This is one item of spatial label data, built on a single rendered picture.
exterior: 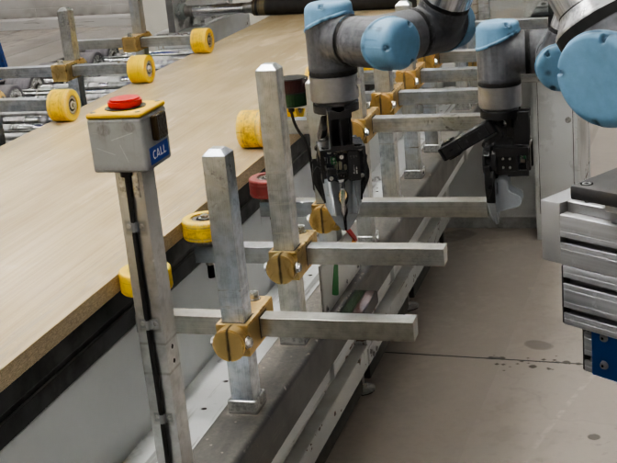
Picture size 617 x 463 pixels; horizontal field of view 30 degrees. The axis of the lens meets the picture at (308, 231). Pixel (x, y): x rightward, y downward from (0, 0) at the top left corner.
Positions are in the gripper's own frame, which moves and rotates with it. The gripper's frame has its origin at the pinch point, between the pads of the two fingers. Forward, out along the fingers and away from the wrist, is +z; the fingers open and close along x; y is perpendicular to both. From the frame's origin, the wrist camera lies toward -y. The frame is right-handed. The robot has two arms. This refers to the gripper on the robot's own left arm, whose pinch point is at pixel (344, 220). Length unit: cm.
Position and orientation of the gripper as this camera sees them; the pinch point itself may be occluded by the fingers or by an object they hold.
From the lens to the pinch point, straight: 186.0
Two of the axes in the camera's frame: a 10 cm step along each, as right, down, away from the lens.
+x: 9.9, -1.1, 0.5
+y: 0.8, 3.0, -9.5
